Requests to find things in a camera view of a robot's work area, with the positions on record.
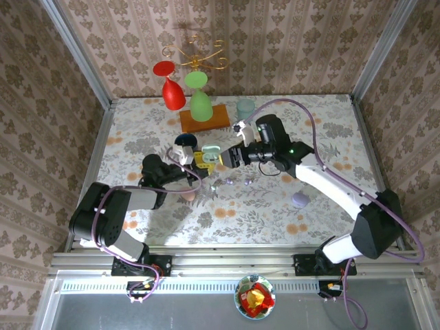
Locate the black power connector box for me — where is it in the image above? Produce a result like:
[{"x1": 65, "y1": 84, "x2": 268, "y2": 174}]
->
[
  {"x1": 318, "y1": 280, "x2": 346, "y2": 298},
  {"x1": 126, "y1": 280, "x2": 156, "y2": 298}
]

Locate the orange wooden rack base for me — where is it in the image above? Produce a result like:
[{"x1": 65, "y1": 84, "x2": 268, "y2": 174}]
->
[{"x1": 179, "y1": 104, "x2": 231, "y2": 134}]

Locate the green plastic wine glass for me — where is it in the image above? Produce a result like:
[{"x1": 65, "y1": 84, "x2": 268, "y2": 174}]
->
[{"x1": 184, "y1": 71, "x2": 213, "y2": 123}]

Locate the yellow wrapped candy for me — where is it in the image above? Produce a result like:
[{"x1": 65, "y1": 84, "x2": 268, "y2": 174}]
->
[{"x1": 247, "y1": 288, "x2": 265, "y2": 308}]

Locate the teal translucent cup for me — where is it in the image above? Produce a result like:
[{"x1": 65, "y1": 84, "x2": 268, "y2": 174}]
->
[{"x1": 236, "y1": 98, "x2": 257, "y2": 120}]

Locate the aluminium side rail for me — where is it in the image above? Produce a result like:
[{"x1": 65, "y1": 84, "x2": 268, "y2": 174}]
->
[
  {"x1": 350, "y1": 96, "x2": 412, "y2": 250},
  {"x1": 65, "y1": 98, "x2": 118, "y2": 254}
]

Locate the aluminium frame post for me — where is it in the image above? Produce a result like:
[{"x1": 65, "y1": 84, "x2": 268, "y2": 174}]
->
[
  {"x1": 350, "y1": 0, "x2": 421, "y2": 104},
  {"x1": 38, "y1": 0, "x2": 116, "y2": 110}
]

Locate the floral ceramic bowl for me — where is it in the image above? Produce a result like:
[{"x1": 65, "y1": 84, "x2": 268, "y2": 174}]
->
[{"x1": 234, "y1": 274, "x2": 276, "y2": 321}]

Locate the perforated metal strip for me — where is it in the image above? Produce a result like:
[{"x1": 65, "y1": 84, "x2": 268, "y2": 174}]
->
[{"x1": 58, "y1": 277, "x2": 412, "y2": 294}]

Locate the red plastic wine glass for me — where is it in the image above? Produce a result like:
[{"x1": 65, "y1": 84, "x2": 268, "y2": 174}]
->
[{"x1": 153, "y1": 60, "x2": 187, "y2": 111}]

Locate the grey metal panel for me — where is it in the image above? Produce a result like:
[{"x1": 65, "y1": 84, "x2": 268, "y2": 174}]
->
[{"x1": 32, "y1": 276, "x2": 432, "y2": 330}]

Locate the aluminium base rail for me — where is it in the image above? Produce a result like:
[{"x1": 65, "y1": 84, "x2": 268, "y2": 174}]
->
[{"x1": 47, "y1": 244, "x2": 426, "y2": 278}]

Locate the dark blue cup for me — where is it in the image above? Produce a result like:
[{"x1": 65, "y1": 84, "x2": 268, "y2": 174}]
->
[{"x1": 174, "y1": 133, "x2": 199, "y2": 149}]

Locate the mint green earbud case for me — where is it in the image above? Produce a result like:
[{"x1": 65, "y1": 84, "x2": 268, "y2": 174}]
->
[{"x1": 201, "y1": 144, "x2": 223, "y2": 164}]

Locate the floral patterned table cover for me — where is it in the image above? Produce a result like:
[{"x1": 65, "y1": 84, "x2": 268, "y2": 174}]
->
[{"x1": 80, "y1": 93, "x2": 403, "y2": 249}]

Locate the gold wire glass rack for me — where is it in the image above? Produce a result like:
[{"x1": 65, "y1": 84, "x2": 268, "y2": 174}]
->
[{"x1": 162, "y1": 34, "x2": 230, "y2": 72}]

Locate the red wrapped candy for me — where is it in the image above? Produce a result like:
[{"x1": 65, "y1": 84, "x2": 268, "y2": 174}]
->
[{"x1": 240, "y1": 284, "x2": 276, "y2": 316}]

